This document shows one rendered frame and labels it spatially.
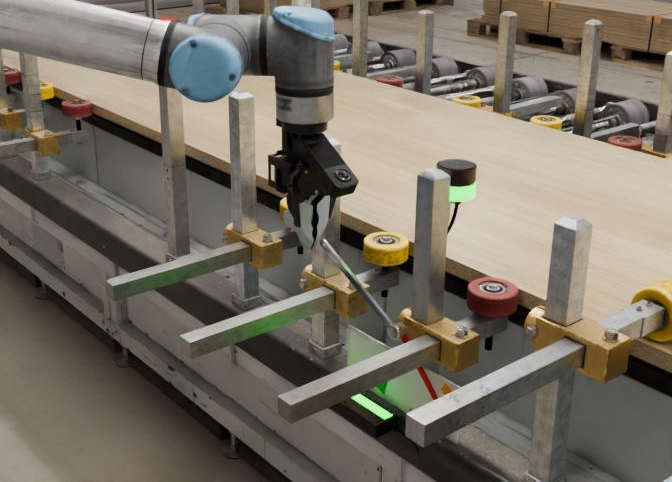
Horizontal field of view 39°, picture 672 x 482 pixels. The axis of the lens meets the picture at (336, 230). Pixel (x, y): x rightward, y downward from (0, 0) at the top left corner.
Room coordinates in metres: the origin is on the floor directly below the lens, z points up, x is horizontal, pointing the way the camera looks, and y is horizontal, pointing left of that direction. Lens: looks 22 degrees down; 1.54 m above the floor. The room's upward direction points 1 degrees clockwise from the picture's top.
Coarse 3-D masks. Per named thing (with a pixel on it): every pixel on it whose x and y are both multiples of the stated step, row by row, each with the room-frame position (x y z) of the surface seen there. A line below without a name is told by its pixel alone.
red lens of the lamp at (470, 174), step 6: (438, 162) 1.35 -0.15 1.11; (438, 168) 1.33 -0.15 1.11; (474, 168) 1.32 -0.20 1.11; (450, 174) 1.31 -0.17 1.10; (456, 174) 1.31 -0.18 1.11; (462, 174) 1.31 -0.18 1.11; (468, 174) 1.31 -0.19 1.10; (474, 174) 1.32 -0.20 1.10; (450, 180) 1.31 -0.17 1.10; (456, 180) 1.31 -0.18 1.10; (462, 180) 1.31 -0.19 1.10; (468, 180) 1.31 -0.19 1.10; (474, 180) 1.32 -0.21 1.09
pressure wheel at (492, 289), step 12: (468, 288) 1.34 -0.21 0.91; (480, 288) 1.34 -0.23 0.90; (492, 288) 1.33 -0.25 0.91; (504, 288) 1.34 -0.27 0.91; (516, 288) 1.34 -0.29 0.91; (468, 300) 1.33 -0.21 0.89; (480, 300) 1.31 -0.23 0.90; (492, 300) 1.30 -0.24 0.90; (504, 300) 1.30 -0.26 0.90; (516, 300) 1.32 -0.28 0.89; (480, 312) 1.31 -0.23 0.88; (492, 312) 1.30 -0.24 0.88; (504, 312) 1.30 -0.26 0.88; (492, 336) 1.34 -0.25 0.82
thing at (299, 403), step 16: (464, 320) 1.32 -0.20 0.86; (480, 320) 1.32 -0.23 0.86; (496, 320) 1.32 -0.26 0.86; (480, 336) 1.30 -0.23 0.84; (384, 352) 1.21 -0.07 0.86; (400, 352) 1.21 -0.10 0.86; (416, 352) 1.21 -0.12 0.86; (432, 352) 1.24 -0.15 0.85; (352, 368) 1.16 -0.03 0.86; (368, 368) 1.16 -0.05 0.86; (384, 368) 1.17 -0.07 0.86; (400, 368) 1.19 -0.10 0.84; (416, 368) 1.22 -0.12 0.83; (320, 384) 1.12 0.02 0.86; (336, 384) 1.12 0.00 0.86; (352, 384) 1.14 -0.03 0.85; (368, 384) 1.15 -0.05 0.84; (288, 400) 1.08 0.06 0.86; (304, 400) 1.08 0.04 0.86; (320, 400) 1.10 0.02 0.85; (336, 400) 1.12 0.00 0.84; (288, 416) 1.07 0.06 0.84; (304, 416) 1.08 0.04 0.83
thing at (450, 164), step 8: (448, 160) 1.35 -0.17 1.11; (456, 160) 1.35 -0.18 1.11; (464, 160) 1.35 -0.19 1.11; (448, 168) 1.31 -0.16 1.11; (456, 168) 1.31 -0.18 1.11; (464, 168) 1.31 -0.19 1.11; (472, 168) 1.32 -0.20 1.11; (472, 184) 1.32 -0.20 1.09; (456, 208) 1.34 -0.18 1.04; (448, 216) 1.30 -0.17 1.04; (448, 232) 1.33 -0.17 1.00
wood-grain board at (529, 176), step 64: (64, 64) 3.01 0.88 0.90; (128, 128) 2.35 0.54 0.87; (192, 128) 2.27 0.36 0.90; (256, 128) 2.27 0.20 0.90; (384, 128) 2.28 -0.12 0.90; (448, 128) 2.29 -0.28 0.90; (512, 128) 2.29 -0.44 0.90; (384, 192) 1.80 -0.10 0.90; (512, 192) 1.81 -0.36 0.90; (576, 192) 1.81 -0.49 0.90; (640, 192) 1.82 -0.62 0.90; (448, 256) 1.48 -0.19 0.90; (512, 256) 1.48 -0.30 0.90; (640, 256) 1.48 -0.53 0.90
